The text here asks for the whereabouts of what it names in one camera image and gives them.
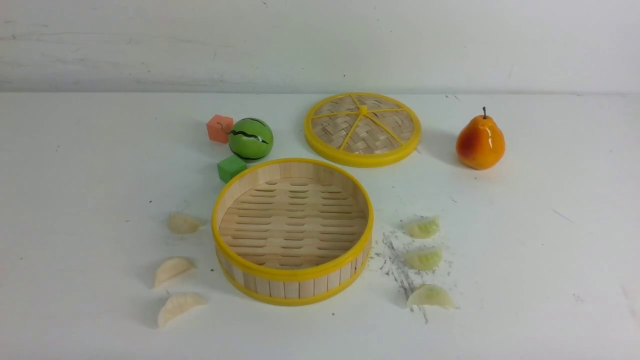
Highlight green dumpling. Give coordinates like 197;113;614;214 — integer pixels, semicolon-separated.
406;284;456;310
403;247;442;272
403;215;441;239

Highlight white dumpling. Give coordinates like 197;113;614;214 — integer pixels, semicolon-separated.
166;212;206;235
153;256;196;289
157;292;208;329

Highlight bamboo steamer tray yellow rim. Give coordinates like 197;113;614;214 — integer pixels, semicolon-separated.
211;158;375;306

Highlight bamboo steamer lid yellow rim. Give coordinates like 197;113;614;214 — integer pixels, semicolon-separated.
302;92;422;168

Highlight green toy watermelon ball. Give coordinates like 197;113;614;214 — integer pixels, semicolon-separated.
228;117;274;163

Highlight green foam cube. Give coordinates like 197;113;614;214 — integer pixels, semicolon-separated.
216;154;248;183

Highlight orange foam cube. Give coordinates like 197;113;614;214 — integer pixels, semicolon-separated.
206;114;234;144

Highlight orange toy pear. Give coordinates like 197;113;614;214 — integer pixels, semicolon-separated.
455;106;506;171

